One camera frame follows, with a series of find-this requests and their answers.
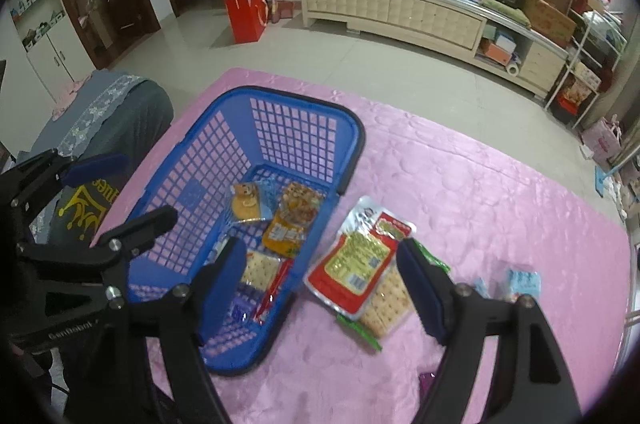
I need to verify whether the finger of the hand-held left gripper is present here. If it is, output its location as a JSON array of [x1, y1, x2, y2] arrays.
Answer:
[[10, 149, 129, 215], [17, 205, 179, 277]]

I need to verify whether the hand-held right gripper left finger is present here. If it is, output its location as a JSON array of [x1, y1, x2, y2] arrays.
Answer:
[[107, 235, 249, 424]]

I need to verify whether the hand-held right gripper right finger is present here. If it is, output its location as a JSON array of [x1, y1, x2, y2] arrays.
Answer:
[[396, 238, 582, 424]]

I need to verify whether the red clear snack packet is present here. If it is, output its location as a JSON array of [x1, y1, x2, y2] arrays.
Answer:
[[252, 258, 293, 322]]

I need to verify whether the blue plastic basket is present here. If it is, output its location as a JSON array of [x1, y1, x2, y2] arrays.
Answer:
[[121, 85, 367, 377]]

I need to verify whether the red yellow snack packet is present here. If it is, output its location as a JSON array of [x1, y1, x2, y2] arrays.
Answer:
[[304, 211, 417, 321]]

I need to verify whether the bear cookie packet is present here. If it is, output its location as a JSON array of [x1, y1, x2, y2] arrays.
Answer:
[[229, 181, 273, 225]]

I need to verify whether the brown snack packet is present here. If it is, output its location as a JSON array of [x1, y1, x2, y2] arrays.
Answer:
[[277, 181, 323, 225]]

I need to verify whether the dark cloth yellow print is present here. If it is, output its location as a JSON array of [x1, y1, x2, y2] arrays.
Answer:
[[30, 177, 126, 245]]

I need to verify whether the green edged cracker packet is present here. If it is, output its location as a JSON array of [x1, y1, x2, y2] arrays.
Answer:
[[336, 240, 453, 351]]

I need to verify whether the grey lace chair cover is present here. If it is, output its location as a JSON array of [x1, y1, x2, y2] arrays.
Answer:
[[47, 72, 146, 160]]

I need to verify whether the dark grey padded chair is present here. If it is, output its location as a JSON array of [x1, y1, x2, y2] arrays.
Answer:
[[30, 69, 175, 250]]

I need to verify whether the small pink cloth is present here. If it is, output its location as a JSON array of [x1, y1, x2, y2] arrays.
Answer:
[[50, 77, 93, 117]]

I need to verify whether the dark purple snack packet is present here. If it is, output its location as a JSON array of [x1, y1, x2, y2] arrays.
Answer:
[[419, 371, 441, 405]]

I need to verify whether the light blue snack packet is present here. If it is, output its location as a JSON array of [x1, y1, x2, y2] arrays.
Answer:
[[472, 267, 543, 311]]

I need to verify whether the white snack packet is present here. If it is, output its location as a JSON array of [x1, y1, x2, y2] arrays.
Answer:
[[340, 195, 386, 237]]

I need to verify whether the pink tablecloth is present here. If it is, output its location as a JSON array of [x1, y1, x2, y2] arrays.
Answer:
[[102, 68, 632, 424]]

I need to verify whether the red paper bag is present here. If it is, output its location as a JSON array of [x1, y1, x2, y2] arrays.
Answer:
[[225, 0, 268, 44]]

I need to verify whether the pink gift bag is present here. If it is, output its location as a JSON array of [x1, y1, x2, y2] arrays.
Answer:
[[582, 118, 621, 162]]

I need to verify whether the orange box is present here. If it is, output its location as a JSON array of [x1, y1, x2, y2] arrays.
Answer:
[[485, 42, 513, 65]]

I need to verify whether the cream tv cabinet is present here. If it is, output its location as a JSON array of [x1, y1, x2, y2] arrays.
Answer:
[[300, 0, 571, 100]]

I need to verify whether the white metal rack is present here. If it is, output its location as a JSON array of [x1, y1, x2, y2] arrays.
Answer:
[[545, 9, 628, 130]]

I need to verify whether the green folded cloth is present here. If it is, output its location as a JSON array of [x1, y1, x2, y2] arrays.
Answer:
[[480, 0, 532, 28]]

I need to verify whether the cardboard box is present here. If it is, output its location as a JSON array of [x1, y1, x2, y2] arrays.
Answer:
[[520, 0, 578, 48]]

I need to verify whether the white wall cabinet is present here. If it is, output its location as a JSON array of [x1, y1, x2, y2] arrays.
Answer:
[[10, 0, 96, 105]]

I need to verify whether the blue handle mop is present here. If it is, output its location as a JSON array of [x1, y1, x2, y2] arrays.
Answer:
[[594, 151, 640, 197]]

